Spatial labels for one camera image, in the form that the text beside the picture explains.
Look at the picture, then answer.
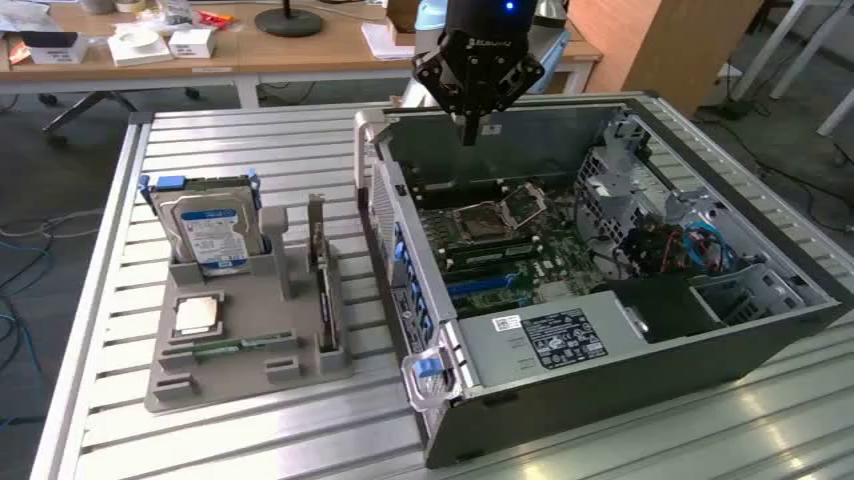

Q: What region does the white box with round roll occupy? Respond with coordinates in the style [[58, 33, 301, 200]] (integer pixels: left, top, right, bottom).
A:
[[106, 23, 174, 68]]

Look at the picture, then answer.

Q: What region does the blue expansion slot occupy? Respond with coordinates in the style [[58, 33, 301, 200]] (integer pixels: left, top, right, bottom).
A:
[[446, 273, 519, 301]]

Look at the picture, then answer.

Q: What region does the black power strip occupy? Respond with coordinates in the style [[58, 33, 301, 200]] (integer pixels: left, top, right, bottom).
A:
[[696, 99, 752, 122]]

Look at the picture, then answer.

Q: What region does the black round lamp base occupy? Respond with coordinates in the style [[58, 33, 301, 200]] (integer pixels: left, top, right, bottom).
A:
[[253, 0, 326, 38]]

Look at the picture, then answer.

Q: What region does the black topped white box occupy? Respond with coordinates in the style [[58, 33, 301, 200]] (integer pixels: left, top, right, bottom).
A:
[[18, 30, 90, 65]]

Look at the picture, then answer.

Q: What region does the red packet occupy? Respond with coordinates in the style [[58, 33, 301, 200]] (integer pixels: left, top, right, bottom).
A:
[[197, 10, 236, 32]]

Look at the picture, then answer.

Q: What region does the CPU socket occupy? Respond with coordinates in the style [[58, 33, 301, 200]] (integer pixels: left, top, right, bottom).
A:
[[452, 202, 508, 244]]

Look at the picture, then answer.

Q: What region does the white table frame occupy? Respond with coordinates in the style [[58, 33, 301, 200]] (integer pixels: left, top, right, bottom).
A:
[[728, 0, 854, 137]]

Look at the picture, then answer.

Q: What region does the open metal disk bay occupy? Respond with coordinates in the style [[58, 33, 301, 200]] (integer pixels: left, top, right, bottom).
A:
[[689, 263, 805, 326]]

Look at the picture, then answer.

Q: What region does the grey power supply unit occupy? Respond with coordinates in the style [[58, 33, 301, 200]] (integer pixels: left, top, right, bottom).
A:
[[456, 292, 652, 389]]

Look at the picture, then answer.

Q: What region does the hard disk in blue carrier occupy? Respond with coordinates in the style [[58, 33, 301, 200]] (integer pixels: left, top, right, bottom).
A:
[[138, 168, 272, 277]]

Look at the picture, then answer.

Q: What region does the blue wire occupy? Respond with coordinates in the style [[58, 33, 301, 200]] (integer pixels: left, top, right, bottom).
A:
[[684, 219, 735, 275]]

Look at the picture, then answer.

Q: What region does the white paper stack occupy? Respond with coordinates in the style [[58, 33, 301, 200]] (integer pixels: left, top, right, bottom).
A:
[[360, 22, 416, 61]]

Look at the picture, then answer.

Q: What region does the clear plastic bag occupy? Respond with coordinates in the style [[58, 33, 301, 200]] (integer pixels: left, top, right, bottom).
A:
[[158, 0, 196, 26]]

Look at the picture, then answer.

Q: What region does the small white labelled box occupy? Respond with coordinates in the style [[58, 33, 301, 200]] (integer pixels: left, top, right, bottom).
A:
[[166, 28, 218, 60]]

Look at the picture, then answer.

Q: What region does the red wire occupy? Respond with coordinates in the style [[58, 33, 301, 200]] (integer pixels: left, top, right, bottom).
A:
[[659, 227, 688, 274]]

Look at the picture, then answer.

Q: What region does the metal socket cover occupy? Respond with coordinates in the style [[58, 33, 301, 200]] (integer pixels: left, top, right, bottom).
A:
[[499, 182, 555, 226]]

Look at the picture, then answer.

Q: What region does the silver CPU chip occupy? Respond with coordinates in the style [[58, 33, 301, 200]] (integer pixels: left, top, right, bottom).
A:
[[173, 295, 222, 335]]

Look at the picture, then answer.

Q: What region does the white socket box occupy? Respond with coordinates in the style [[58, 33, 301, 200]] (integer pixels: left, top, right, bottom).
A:
[[716, 64, 743, 96]]

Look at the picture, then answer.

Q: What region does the perforated metal disk bay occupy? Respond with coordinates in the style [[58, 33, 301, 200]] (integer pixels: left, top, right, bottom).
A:
[[571, 117, 675, 242]]

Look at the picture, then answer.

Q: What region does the white floor cable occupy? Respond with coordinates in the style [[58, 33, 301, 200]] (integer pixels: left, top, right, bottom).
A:
[[0, 209, 102, 239]]

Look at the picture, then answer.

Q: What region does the brown cardboard box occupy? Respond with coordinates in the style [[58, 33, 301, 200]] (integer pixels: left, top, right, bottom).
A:
[[385, 0, 421, 34]]

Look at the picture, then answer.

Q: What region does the black chair base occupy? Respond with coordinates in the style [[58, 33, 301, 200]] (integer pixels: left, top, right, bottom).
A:
[[38, 88, 201, 149]]

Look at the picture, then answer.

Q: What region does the wooden cabinet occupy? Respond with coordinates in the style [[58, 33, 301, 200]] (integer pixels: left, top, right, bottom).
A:
[[565, 0, 765, 116]]

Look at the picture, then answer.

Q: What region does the blue case latch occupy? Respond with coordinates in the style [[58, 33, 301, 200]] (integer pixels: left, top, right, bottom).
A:
[[412, 352, 445, 384]]

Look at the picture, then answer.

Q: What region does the wooden desk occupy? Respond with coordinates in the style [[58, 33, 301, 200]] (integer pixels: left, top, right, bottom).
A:
[[0, 0, 605, 96]]

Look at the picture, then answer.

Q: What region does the green motherboard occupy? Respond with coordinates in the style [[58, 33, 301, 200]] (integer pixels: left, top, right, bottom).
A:
[[416, 172, 605, 317]]

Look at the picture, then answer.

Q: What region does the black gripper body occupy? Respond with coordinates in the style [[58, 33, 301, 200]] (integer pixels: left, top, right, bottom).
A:
[[438, 0, 535, 112]]

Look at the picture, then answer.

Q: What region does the blue floor cable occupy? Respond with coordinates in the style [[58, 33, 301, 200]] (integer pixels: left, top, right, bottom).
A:
[[0, 239, 52, 427]]

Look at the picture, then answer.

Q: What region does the black wire bundle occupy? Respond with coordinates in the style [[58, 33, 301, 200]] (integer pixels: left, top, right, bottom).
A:
[[585, 219, 668, 279]]

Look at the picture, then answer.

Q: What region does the open dark grey PC case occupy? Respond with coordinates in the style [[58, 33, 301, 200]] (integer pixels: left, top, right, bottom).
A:
[[350, 94, 843, 470]]

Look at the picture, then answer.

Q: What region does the grey plastic parts rack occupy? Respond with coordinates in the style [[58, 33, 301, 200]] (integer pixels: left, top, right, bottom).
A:
[[144, 204, 358, 414]]

